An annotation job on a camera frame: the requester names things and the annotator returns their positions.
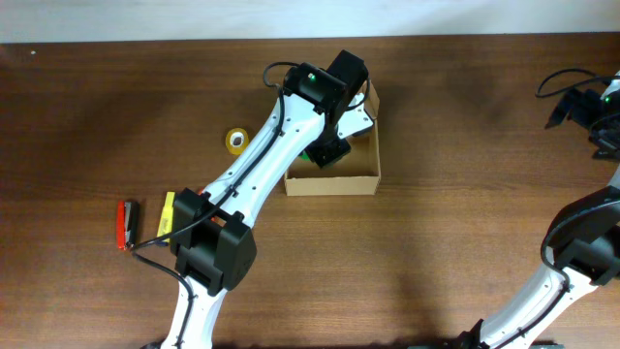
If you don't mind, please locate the brown cardboard box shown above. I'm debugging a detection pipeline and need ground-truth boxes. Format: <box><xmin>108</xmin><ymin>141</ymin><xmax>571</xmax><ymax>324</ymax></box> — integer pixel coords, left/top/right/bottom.
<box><xmin>284</xmin><ymin>83</ymin><xmax>382</xmax><ymax>197</ymax></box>

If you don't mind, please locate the small yellow tape roll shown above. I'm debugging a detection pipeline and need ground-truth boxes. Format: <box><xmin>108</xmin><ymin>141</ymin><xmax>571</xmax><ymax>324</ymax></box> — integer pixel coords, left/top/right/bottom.
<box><xmin>225</xmin><ymin>128</ymin><xmax>250</xmax><ymax>156</ymax></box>

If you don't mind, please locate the yellow highlighter marker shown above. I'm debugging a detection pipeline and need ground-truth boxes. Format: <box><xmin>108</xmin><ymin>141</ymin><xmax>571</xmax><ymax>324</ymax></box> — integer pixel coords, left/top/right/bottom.
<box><xmin>157</xmin><ymin>192</ymin><xmax>175</xmax><ymax>238</ymax></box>

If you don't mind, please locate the red black stapler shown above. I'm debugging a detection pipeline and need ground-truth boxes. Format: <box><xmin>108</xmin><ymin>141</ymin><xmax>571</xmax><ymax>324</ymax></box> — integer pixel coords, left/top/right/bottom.
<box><xmin>116</xmin><ymin>201</ymin><xmax>140</xmax><ymax>250</ymax></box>

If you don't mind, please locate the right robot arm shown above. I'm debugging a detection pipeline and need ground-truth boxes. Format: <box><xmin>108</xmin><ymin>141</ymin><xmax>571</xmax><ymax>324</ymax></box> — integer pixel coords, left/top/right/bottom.
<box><xmin>445</xmin><ymin>73</ymin><xmax>619</xmax><ymax>349</ymax></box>

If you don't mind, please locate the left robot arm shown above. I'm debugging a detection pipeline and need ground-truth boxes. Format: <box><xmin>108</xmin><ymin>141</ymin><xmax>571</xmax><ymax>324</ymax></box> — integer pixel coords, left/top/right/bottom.
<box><xmin>148</xmin><ymin>50</ymin><xmax>374</xmax><ymax>348</ymax></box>

